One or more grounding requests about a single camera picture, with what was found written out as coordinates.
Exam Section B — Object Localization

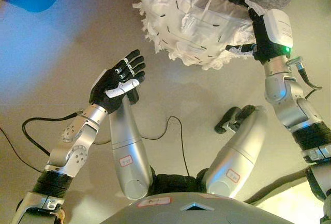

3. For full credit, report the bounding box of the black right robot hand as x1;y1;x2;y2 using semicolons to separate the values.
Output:
226;0;294;64

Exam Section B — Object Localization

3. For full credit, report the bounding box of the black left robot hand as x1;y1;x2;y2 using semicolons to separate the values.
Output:
89;49;146;115

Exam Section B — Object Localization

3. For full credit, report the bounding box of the white fringed pillow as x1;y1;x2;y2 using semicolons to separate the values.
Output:
125;0;257;71

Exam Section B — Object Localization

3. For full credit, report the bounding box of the silver left robot leg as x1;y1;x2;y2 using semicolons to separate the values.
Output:
108;88;153;200

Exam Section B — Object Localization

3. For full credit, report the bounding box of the silver robot leg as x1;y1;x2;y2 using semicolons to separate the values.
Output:
108;88;153;200
203;104;268;199

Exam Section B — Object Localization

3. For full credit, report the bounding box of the silver right robot leg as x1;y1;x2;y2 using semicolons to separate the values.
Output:
203;104;268;199

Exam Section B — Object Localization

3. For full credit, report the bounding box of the grey robot torso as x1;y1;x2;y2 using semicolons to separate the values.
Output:
99;173;295;224

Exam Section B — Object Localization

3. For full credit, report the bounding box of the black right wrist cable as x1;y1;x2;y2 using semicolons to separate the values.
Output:
289;57;323;98

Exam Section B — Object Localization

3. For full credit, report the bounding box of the thin black leg cable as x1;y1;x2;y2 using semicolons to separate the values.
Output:
93;116;191;177

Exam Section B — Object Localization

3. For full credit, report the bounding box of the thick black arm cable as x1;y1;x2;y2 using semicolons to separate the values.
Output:
22;112;83;156

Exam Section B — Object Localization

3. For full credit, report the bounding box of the thin black floor cable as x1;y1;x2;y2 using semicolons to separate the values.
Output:
0;127;44;173

